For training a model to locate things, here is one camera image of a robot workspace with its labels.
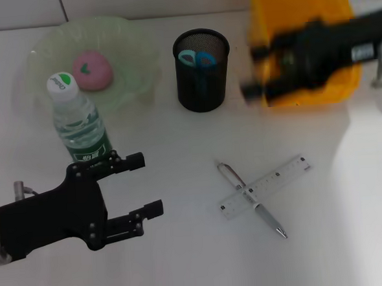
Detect silver ballpoint pen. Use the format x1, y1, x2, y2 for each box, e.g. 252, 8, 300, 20
215, 156, 288, 243

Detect green label water bottle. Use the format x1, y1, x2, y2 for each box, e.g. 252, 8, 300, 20
45, 69, 115, 165

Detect translucent green fruit plate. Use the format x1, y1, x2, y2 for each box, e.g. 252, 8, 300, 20
23, 12, 164, 118

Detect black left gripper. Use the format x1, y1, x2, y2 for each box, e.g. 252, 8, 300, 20
0, 147, 167, 261

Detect blue cyan scissors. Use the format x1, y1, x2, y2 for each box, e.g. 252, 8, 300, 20
177, 48, 218, 75

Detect left gripper cable with plugs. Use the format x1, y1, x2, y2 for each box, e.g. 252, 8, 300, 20
13, 179, 40, 199

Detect clear plastic ruler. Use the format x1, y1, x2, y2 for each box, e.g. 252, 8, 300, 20
215, 154, 316, 221

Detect black mesh pen holder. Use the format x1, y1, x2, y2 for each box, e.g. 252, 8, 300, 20
171, 26, 234, 115

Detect pink toy peach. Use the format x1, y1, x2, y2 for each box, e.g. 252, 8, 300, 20
71, 49, 115, 93

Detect yellow plastic bin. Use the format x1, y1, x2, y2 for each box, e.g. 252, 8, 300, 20
245, 0, 365, 110

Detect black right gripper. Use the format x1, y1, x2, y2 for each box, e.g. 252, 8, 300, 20
236, 6, 382, 101

